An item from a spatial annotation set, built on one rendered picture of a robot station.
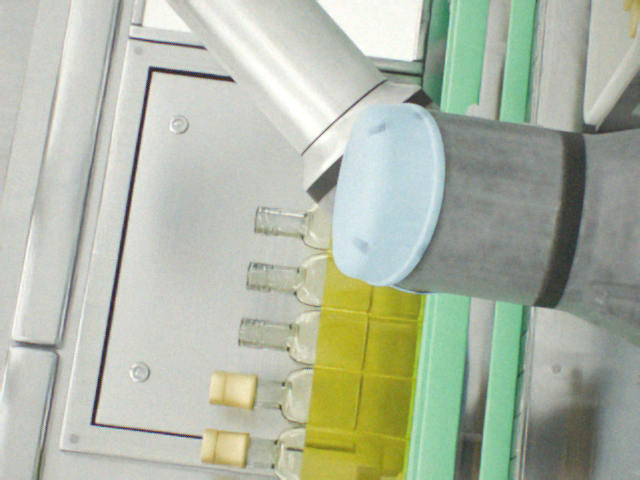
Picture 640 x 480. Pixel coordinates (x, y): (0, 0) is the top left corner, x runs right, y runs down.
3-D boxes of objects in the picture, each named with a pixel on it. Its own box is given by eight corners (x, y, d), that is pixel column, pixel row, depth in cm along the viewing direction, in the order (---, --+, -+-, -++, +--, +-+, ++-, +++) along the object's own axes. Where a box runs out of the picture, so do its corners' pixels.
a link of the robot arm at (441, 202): (545, 310, 88) (325, 277, 88) (513, 307, 101) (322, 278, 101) (574, 116, 88) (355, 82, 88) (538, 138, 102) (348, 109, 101)
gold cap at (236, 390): (258, 374, 143) (214, 369, 143) (257, 374, 140) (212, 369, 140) (253, 410, 143) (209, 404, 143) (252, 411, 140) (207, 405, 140)
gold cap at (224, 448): (245, 467, 138) (199, 461, 138) (245, 471, 141) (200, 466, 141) (250, 430, 139) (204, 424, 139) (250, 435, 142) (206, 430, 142)
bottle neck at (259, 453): (274, 441, 142) (226, 434, 142) (274, 437, 139) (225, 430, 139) (270, 471, 141) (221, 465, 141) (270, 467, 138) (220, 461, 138)
